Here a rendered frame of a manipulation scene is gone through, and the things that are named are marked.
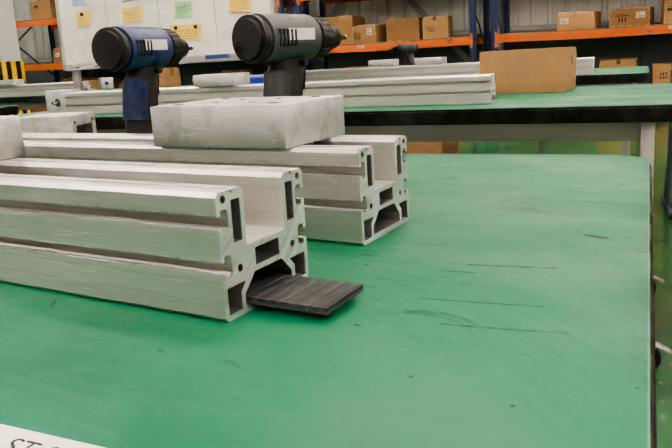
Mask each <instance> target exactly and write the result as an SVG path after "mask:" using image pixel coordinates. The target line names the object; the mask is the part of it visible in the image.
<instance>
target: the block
mask: <svg viewBox="0 0 672 448"><path fill-rule="evenodd" d="M20 122H21V129H22V133H97V130H96V122H95V114H94V111H85V112H66V113H46V114H35V115H29V116H24V117H20Z"/></svg>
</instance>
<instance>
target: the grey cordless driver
mask: <svg viewBox="0 0 672 448"><path fill-rule="evenodd" d="M346 39H347V36H346V35H341V33H340V31H339V29H338V28H336V27H334V26H332V25H331V24H330V23H329V22H328V21H327V19H326V18H322V16H310V15H306V14H268V13H254V14H247V15H243V16H241V17H240V18H239V19H238V20H237V21H236V23H235V25H234V27H233V31H232V45H233V49H234V51H235V53H236V55H237V57H238V58H239V59H240V60H241V61H243V62H245V63H247V64H257V65H261V64H269V66H268V71H266V73H264V79H263V97H280V96H303V90H304V89H305V78H306V68H305V67H303V66H307V64H308V61H310V60H319V59H323V58H324V57H325V56H328V55H329V52H330V51H331V50H332V49H334V48H336V47H338V46H339V44H340V42H341V40H346Z"/></svg>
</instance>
